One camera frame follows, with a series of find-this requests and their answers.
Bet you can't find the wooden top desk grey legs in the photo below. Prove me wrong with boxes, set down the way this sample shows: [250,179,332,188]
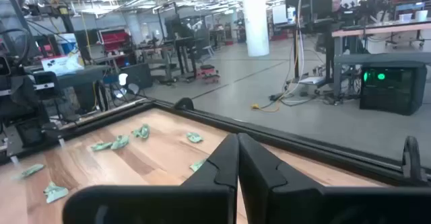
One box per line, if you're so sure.
[331,20,431,99]

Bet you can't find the red tool cart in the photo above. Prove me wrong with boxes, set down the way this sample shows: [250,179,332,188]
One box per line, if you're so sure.
[98,28,132,67]

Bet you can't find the white hanging cable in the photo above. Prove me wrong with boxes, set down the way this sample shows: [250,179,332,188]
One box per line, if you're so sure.
[281,0,309,106]

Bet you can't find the white round column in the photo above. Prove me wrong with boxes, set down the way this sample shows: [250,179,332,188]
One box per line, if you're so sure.
[241,0,270,57]

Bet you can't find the black computer tower green light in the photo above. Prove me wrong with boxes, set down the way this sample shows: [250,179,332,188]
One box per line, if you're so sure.
[359,62,428,116]

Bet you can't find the white printed box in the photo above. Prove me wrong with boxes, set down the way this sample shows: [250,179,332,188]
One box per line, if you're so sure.
[40,53,85,76]

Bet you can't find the person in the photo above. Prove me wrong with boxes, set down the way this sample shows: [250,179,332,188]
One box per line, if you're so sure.
[329,0,354,26]

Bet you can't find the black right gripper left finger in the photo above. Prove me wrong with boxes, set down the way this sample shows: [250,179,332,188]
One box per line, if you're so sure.
[62,133,240,224]

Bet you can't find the yellow floor cable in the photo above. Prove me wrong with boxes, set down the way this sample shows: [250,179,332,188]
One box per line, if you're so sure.
[251,98,282,114]

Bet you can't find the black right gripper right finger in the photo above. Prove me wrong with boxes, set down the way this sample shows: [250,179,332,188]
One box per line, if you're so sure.
[238,133,431,224]

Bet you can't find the red black low cart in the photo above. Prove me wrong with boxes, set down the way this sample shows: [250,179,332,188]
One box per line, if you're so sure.
[196,64,222,84]

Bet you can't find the blue plastic bin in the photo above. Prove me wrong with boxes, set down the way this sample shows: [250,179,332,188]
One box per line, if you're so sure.
[57,34,78,55]

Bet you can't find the black table edge rail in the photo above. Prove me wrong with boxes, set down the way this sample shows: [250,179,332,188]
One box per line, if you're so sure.
[0,98,431,188]

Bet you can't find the black round rail clamp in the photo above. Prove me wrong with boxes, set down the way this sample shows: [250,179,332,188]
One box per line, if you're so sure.
[401,135,426,184]
[174,97,195,111]

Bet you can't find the grey work table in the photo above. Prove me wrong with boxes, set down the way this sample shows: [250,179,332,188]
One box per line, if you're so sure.
[25,64,112,112]

